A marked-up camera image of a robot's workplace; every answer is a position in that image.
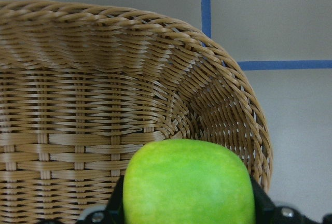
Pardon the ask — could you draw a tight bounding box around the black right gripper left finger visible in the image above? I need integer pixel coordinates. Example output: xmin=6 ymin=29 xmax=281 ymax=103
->
xmin=105 ymin=176 xmax=125 ymax=224

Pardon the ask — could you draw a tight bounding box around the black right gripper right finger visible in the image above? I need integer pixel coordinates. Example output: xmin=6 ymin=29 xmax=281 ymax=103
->
xmin=250 ymin=176 xmax=275 ymax=224

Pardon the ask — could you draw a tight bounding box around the green apple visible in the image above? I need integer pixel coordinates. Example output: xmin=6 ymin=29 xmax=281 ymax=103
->
xmin=123 ymin=139 xmax=256 ymax=223

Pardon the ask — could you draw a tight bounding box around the woven wicker basket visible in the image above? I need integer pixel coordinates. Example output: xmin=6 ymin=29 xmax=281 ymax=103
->
xmin=1 ymin=0 xmax=272 ymax=223

